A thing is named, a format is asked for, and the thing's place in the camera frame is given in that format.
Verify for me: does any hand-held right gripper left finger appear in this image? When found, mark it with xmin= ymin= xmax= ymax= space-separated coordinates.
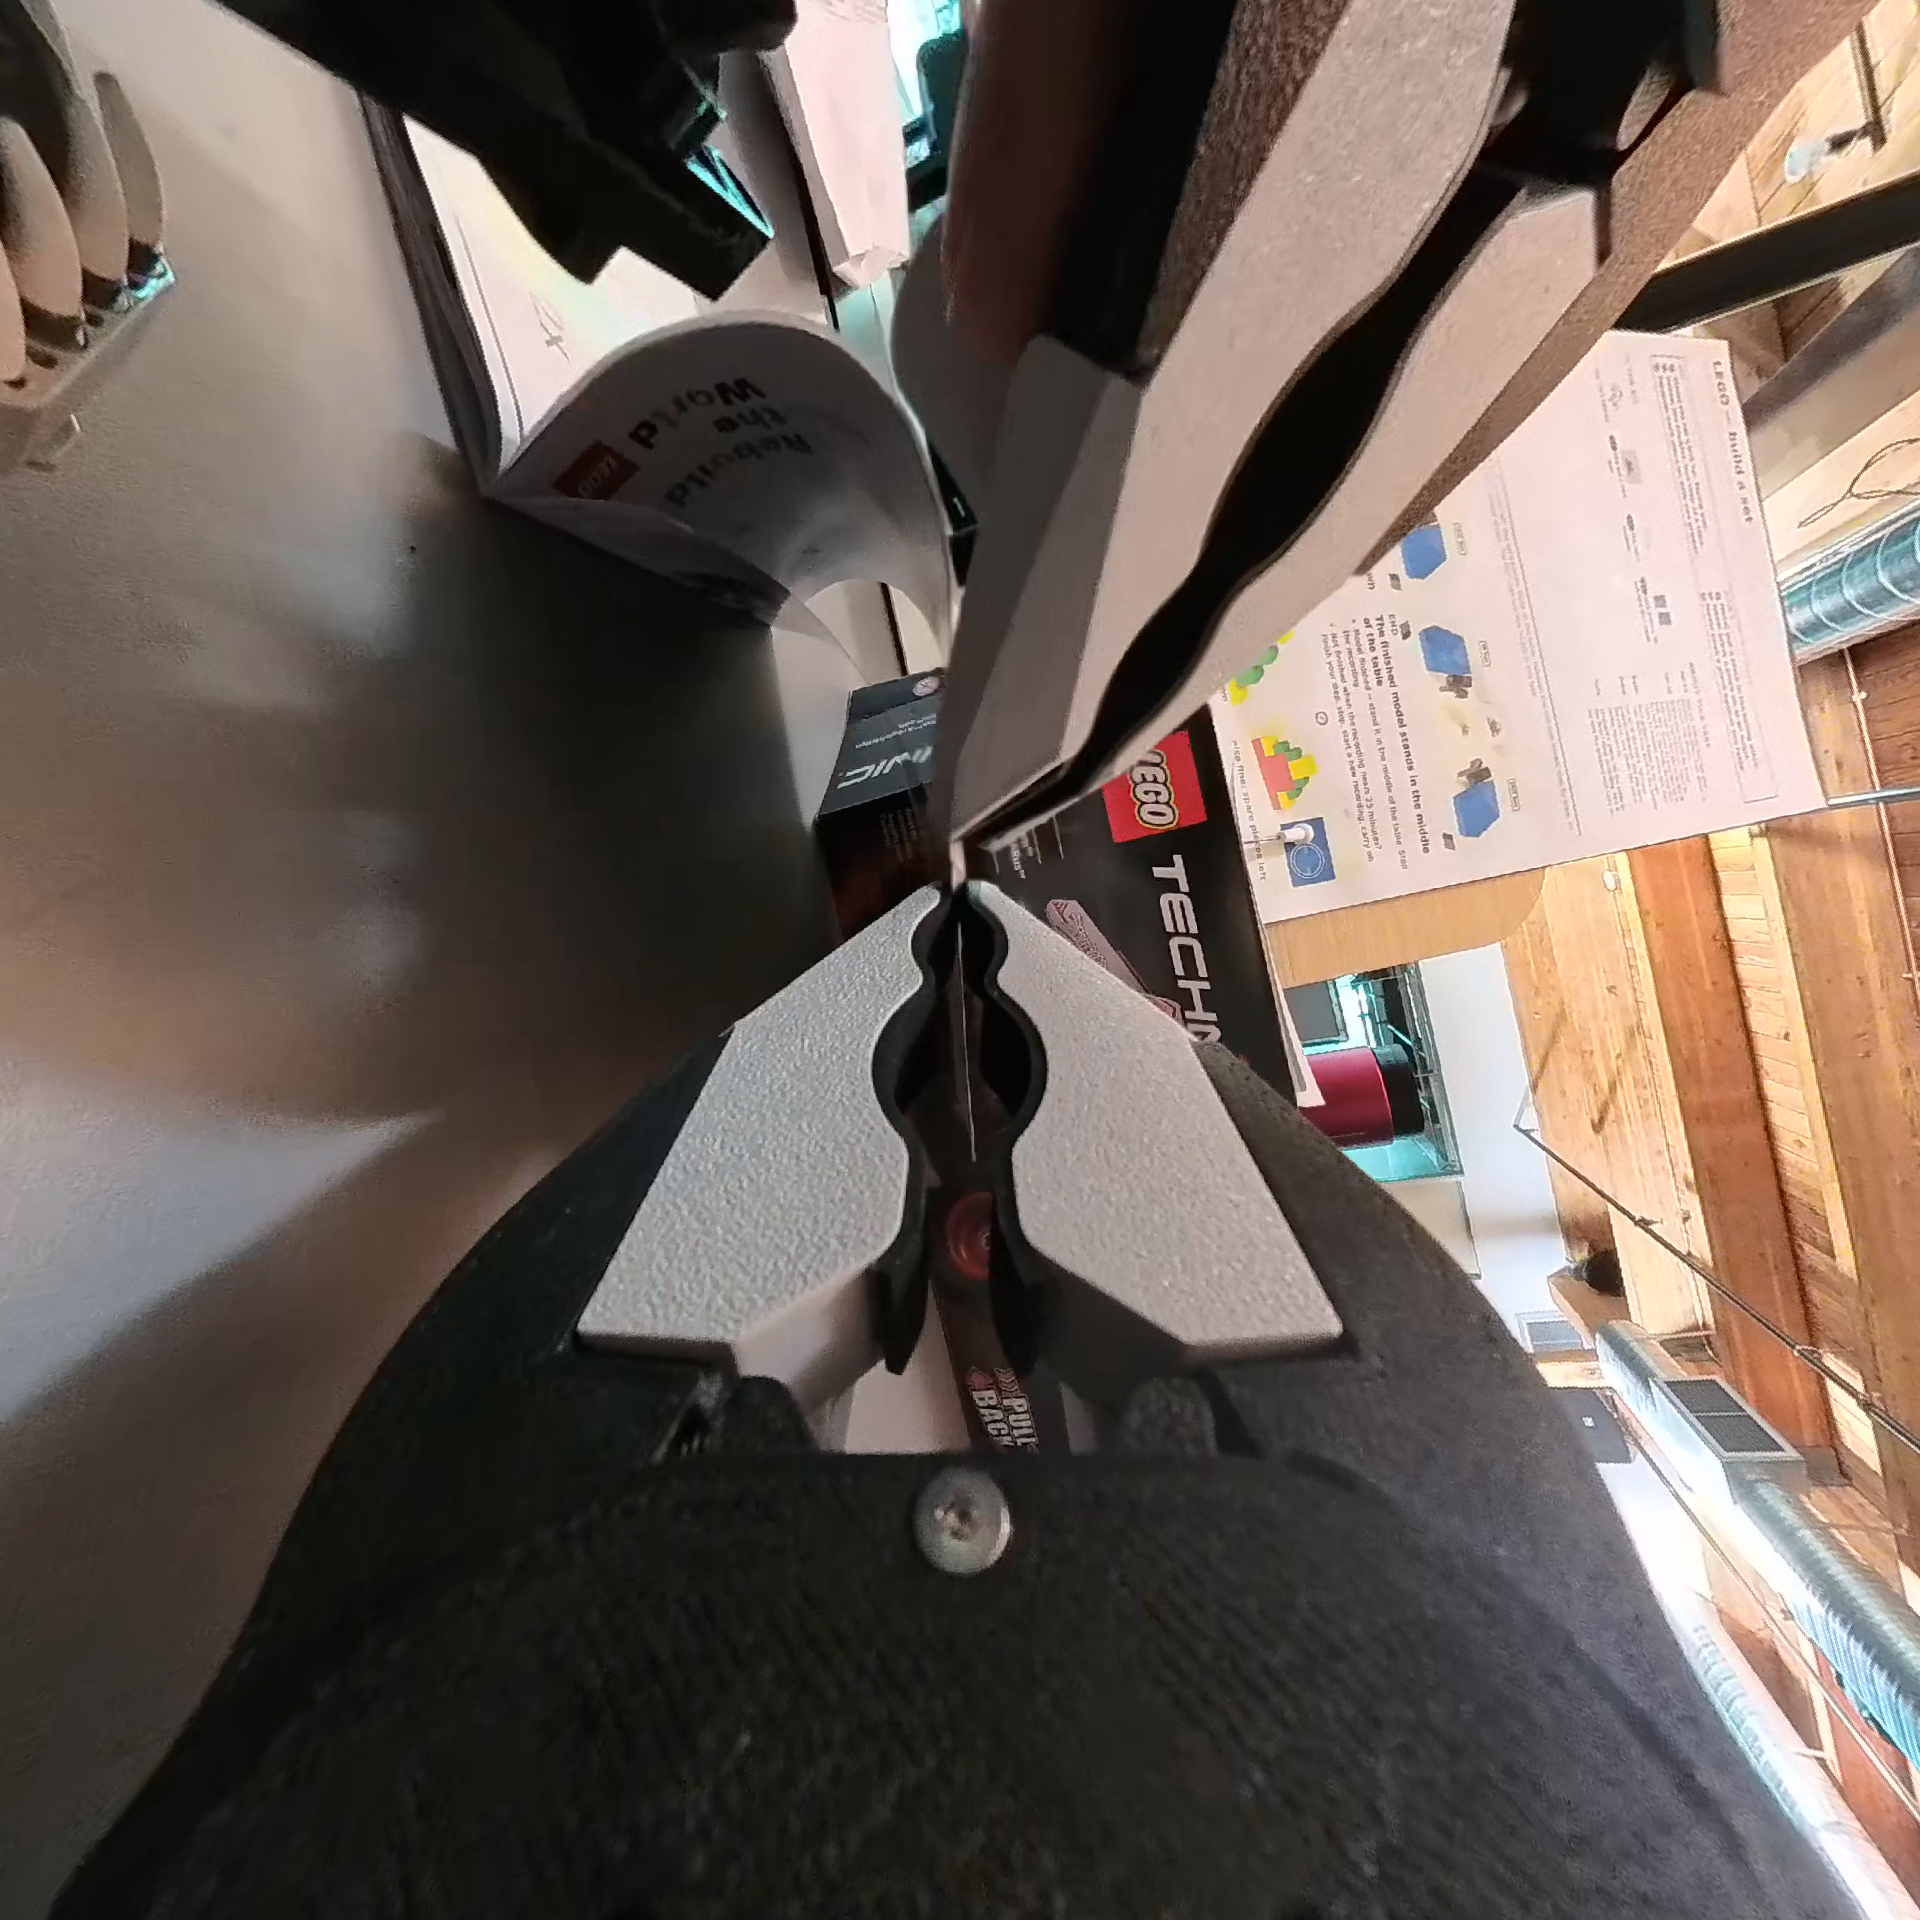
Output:
xmin=574 ymin=882 xmax=966 ymax=1379

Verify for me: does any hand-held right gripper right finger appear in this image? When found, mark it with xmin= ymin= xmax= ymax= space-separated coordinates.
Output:
xmin=966 ymin=880 xmax=1347 ymax=1369

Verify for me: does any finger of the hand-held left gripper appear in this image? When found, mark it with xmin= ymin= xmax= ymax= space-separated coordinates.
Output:
xmin=942 ymin=0 xmax=1520 ymax=841
xmin=1042 ymin=0 xmax=1883 ymax=818

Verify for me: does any white instruction booklet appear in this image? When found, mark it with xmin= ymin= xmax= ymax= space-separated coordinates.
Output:
xmin=359 ymin=82 xmax=977 ymax=903

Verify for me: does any grey desk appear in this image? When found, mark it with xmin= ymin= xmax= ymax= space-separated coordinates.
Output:
xmin=0 ymin=0 xmax=963 ymax=1801

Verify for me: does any person's left hand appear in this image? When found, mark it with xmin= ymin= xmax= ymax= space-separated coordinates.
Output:
xmin=937 ymin=0 xmax=1157 ymax=345

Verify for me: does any black toy set box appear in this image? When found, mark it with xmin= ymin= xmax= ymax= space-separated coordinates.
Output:
xmin=817 ymin=667 xmax=1311 ymax=1454

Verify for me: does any wooden instruction poster board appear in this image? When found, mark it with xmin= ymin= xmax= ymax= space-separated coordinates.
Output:
xmin=1200 ymin=322 xmax=1833 ymax=993

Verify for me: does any black metal pole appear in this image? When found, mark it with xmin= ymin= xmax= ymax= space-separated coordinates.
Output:
xmin=1613 ymin=181 xmax=1920 ymax=333

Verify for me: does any silver ventilation duct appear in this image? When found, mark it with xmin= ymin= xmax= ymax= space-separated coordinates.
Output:
xmin=1776 ymin=497 xmax=1920 ymax=664
xmin=1592 ymin=1320 xmax=1920 ymax=1920

